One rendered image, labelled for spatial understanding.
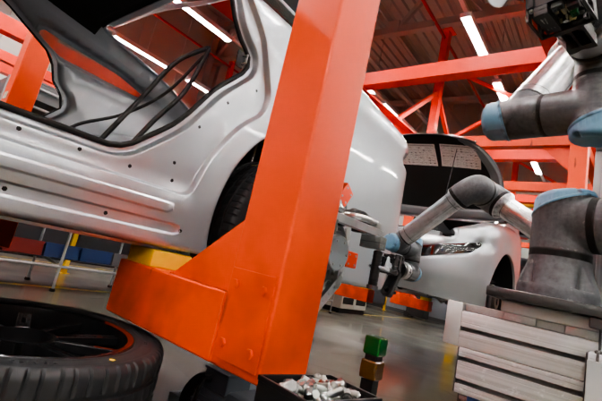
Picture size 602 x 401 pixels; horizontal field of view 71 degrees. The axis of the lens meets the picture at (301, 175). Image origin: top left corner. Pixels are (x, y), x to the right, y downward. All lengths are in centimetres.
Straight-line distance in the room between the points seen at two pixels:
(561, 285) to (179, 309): 87
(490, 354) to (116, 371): 75
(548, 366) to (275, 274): 56
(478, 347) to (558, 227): 29
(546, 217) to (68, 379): 98
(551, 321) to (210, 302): 73
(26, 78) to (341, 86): 277
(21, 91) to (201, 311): 266
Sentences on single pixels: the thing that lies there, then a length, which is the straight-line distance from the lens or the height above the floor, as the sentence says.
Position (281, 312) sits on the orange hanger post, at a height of 67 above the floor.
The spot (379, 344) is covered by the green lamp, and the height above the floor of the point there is 65.
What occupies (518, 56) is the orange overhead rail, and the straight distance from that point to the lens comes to 506.
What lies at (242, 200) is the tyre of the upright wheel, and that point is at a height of 95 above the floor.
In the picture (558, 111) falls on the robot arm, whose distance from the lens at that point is 81.
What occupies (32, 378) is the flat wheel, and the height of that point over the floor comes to 49.
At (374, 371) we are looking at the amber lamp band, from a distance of 102.
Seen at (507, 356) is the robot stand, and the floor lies 69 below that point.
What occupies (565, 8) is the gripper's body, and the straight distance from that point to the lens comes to 71.
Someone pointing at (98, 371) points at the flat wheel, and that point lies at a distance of 98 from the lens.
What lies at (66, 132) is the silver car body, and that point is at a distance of 127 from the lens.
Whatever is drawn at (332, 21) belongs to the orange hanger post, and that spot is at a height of 137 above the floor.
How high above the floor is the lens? 77
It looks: 12 degrees up
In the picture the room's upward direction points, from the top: 13 degrees clockwise
